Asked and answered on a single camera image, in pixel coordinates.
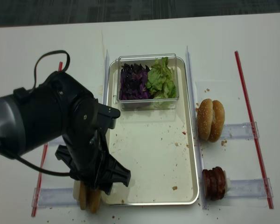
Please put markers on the clear rail holding patties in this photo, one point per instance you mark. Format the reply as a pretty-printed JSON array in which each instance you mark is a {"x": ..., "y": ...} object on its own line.
[{"x": 255, "y": 188}]

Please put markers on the sesame bun half left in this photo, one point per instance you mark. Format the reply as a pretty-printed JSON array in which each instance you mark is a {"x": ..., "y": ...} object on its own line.
[{"x": 204, "y": 119}]

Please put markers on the clear rail holding buns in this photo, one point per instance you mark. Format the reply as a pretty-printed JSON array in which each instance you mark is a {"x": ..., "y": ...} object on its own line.
[{"x": 246, "y": 131}]

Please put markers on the white pusher block patty rail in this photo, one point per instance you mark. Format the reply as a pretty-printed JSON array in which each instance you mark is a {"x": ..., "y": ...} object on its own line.
[{"x": 227, "y": 183}]

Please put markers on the brown bottom bun slice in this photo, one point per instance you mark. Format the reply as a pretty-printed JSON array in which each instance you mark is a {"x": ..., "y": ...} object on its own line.
[{"x": 94, "y": 198}]

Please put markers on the clear long tray guide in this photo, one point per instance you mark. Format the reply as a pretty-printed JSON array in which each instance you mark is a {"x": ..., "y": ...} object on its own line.
[
  {"x": 192, "y": 93},
  {"x": 106, "y": 78}
]

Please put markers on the clear plastic salad container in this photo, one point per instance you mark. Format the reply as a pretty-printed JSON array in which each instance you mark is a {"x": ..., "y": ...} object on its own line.
[{"x": 153, "y": 103}]

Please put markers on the clear long left tray guide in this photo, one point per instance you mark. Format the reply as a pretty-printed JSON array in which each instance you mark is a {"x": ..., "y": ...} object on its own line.
[{"x": 106, "y": 78}]

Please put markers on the sesame bun half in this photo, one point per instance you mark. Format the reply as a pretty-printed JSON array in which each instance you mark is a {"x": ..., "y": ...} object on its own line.
[
  {"x": 204, "y": 119},
  {"x": 217, "y": 122}
]

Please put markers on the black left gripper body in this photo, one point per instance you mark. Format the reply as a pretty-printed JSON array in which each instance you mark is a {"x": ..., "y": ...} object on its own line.
[{"x": 85, "y": 140}]

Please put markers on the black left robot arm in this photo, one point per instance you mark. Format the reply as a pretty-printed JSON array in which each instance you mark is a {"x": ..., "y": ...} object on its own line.
[{"x": 62, "y": 107}]

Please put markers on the white bottom bun slice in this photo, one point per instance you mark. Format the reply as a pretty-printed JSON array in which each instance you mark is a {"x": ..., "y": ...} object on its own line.
[{"x": 83, "y": 196}]

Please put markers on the white metal tray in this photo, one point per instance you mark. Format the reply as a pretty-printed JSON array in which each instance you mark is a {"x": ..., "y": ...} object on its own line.
[{"x": 157, "y": 146}]

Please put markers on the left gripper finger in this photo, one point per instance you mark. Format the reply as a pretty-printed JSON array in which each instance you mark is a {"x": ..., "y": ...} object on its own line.
[
  {"x": 87, "y": 173},
  {"x": 114, "y": 172}
]

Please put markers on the red right boundary strip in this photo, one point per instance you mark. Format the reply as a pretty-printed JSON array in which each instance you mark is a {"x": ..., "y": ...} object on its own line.
[{"x": 256, "y": 141}]

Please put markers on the purple cabbage leaves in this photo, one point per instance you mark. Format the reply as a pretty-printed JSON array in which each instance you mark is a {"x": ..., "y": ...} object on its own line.
[{"x": 133, "y": 79}]

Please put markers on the sesame bun half right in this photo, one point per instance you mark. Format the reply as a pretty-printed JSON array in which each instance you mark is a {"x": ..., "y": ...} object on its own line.
[{"x": 217, "y": 122}]

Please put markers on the green lettuce leaves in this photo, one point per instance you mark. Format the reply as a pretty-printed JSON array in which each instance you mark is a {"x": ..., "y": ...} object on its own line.
[{"x": 160, "y": 81}]

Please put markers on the clear rail lower left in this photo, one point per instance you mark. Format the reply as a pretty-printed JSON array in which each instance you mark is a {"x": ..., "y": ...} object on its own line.
[{"x": 60, "y": 197}]

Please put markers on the clear long right tray guide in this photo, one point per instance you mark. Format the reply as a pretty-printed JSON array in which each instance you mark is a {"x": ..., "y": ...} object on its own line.
[{"x": 192, "y": 93}]

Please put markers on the stack of meat patties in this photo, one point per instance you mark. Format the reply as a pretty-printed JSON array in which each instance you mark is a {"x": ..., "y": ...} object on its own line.
[{"x": 215, "y": 183}]

